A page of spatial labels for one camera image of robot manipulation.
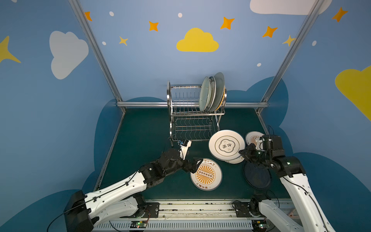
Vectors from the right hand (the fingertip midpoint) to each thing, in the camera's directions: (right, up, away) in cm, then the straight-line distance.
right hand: (241, 149), depth 73 cm
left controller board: (-52, -37, -3) cm, 64 cm away
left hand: (-22, -3, -3) cm, 22 cm away
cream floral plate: (-4, -4, -2) cm, 6 cm away
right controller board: (+9, -38, -2) cm, 39 cm away
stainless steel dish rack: (-28, +14, +34) cm, 46 cm away
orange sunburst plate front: (-15, -19, +13) cm, 28 cm away
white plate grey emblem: (-6, +2, +5) cm, 8 cm away
